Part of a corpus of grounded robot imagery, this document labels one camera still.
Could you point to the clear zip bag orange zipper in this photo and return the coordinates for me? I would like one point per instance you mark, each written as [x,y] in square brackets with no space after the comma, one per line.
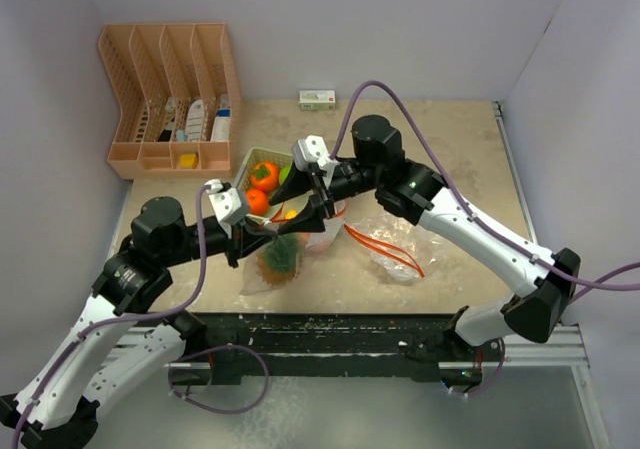
[316,244]

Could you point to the yellow block in organizer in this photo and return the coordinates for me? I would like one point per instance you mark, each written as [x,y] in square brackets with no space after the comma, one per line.
[188,161]

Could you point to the white tube in organizer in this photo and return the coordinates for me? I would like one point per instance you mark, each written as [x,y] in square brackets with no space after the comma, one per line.
[195,121]

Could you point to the white blue box in organizer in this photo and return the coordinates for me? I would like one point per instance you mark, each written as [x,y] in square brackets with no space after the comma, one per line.
[222,121]

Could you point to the toy pineapple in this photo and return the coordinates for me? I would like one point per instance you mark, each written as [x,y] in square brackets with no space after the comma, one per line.
[279,261]

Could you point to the orange toy fruit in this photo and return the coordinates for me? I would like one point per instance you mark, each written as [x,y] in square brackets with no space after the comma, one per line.
[258,202]
[264,176]

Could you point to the green plastic basket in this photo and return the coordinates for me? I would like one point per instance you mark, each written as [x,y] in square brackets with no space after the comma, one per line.
[253,156]

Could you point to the small white green box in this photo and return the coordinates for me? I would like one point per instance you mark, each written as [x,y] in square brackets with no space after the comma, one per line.
[317,100]

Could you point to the green toy lime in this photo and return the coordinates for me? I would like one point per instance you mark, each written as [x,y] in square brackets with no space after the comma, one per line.
[283,173]

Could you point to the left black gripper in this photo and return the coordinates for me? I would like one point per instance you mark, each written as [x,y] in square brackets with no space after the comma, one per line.
[243,241]

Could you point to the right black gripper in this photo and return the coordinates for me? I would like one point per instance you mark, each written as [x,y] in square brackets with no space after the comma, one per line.
[309,219]

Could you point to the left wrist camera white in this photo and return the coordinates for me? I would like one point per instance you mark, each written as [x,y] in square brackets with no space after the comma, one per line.
[229,205]

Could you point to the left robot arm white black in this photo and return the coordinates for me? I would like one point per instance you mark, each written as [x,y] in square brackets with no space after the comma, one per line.
[117,339]

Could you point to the pink desk organizer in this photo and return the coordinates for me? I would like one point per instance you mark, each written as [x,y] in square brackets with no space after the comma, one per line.
[156,71]

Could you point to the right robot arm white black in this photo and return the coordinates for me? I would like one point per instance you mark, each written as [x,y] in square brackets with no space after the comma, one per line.
[537,277]

